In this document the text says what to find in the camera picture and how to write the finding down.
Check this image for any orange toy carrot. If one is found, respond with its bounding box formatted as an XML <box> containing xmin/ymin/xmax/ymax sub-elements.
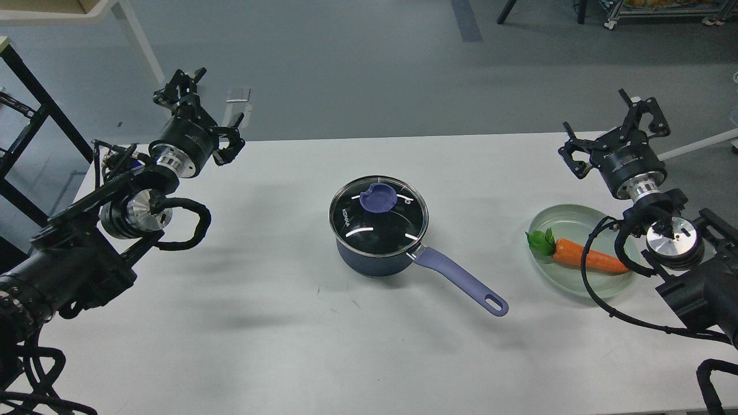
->
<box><xmin>525</xmin><ymin>228</ymin><xmax>630</xmax><ymax>275</ymax></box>

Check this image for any white desk frame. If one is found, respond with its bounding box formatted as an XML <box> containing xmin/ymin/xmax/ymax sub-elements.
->
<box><xmin>1</xmin><ymin>1</ymin><xmax>164</xmax><ymax>89</ymax></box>

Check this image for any light green plate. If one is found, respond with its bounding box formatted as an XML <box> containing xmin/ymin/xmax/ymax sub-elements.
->
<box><xmin>528</xmin><ymin>204</ymin><xmax>638</xmax><ymax>299</ymax></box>

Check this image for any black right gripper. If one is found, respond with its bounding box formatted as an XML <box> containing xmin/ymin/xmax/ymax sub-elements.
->
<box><xmin>558</xmin><ymin>89</ymin><xmax>671</xmax><ymax>201</ymax></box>

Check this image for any white chair base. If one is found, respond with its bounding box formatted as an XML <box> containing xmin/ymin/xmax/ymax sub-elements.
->
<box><xmin>657</xmin><ymin>108</ymin><xmax>737</xmax><ymax>161</ymax></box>

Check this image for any metal wheeled cart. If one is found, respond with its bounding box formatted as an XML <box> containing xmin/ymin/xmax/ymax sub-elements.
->
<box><xmin>602</xmin><ymin>1</ymin><xmax>736</xmax><ymax>31</ymax></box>

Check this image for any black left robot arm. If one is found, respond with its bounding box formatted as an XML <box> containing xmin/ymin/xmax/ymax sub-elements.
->
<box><xmin>1</xmin><ymin>68</ymin><xmax>245</xmax><ymax>414</ymax></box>

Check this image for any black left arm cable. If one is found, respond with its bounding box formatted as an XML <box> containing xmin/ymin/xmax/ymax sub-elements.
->
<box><xmin>151</xmin><ymin>197</ymin><xmax>212</xmax><ymax>251</ymax></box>

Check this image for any glass pot lid blue knob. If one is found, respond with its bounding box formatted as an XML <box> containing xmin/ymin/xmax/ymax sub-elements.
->
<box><xmin>329</xmin><ymin>175</ymin><xmax>430</xmax><ymax>258</ymax></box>

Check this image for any blue saucepan with handle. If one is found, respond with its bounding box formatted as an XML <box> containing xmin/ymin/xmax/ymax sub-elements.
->
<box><xmin>329</xmin><ymin>175</ymin><xmax>509</xmax><ymax>317</ymax></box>

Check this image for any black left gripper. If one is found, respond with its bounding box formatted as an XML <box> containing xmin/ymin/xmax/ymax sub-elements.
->
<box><xmin>149</xmin><ymin>67</ymin><xmax>246</xmax><ymax>178</ymax></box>

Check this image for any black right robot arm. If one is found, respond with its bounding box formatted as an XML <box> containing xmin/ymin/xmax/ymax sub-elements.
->
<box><xmin>558</xmin><ymin>90</ymin><xmax>737</xmax><ymax>346</ymax></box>

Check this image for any black metal rack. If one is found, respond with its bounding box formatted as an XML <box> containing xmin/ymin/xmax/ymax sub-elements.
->
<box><xmin>1</xmin><ymin>36</ymin><xmax>94</xmax><ymax>228</ymax></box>

